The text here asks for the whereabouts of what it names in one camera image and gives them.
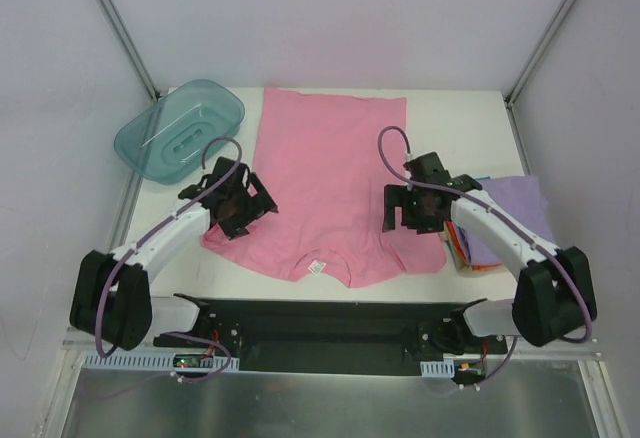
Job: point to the teal plastic tub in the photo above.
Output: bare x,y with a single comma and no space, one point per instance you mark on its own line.
167,142

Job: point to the right aluminium frame post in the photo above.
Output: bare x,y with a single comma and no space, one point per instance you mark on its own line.
552,29

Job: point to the right white cable duct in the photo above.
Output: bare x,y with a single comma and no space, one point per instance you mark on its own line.
444,369

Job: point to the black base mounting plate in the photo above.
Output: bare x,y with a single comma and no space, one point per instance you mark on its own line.
360,338

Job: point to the left white cable duct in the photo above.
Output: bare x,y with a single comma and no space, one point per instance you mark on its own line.
160,361

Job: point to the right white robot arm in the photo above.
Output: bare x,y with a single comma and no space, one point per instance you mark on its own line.
554,297

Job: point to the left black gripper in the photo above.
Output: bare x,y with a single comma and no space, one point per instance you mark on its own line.
261,200

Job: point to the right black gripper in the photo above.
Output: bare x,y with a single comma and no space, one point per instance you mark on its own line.
393,206

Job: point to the white cable duct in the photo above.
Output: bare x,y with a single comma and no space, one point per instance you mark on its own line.
160,361
444,369

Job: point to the pink t shirt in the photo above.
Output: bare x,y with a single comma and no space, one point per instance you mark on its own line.
317,156

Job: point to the left aluminium frame post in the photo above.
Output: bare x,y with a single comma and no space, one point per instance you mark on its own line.
119,28

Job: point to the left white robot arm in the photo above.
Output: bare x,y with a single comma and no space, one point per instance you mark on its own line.
112,300

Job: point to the purple folded t shirt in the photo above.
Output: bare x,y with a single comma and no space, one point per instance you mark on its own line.
518,196

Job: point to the aluminium frame post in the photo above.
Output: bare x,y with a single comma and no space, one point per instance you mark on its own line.
552,29
119,28

